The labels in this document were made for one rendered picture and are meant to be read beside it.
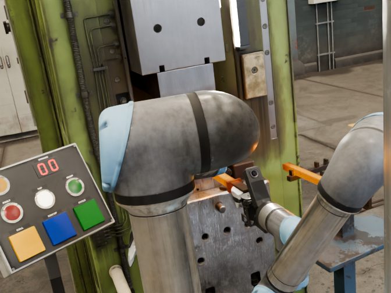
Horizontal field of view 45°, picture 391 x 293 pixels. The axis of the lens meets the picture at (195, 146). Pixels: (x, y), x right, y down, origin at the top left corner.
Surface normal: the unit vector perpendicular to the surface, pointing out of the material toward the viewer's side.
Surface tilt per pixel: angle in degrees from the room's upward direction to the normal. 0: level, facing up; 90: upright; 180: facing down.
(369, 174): 75
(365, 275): 0
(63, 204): 60
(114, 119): 33
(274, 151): 90
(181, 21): 90
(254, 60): 90
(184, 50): 90
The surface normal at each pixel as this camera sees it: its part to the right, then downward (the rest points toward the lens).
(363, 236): -0.13, -0.94
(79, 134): 0.35, 0.25
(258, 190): 0.26, -0.33
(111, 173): 0.19, 0.51
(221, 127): 0.38, -0.05
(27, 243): 0.55, -0.36
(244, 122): 0.75, -0.18
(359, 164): -0.28, -0.20
